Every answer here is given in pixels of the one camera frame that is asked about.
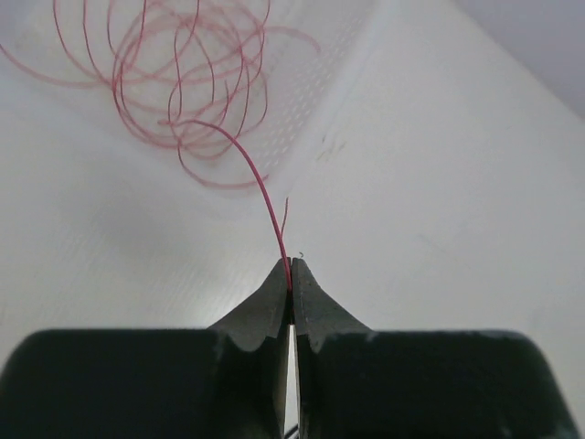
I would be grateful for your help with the left white plastic basket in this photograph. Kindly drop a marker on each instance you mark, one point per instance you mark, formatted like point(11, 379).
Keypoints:
point(216, 101)

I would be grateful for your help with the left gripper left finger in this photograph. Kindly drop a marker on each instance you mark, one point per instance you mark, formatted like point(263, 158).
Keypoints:
point(249, 393)

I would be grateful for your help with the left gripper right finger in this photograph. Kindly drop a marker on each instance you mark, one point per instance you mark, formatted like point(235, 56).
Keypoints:
point(323, 329)

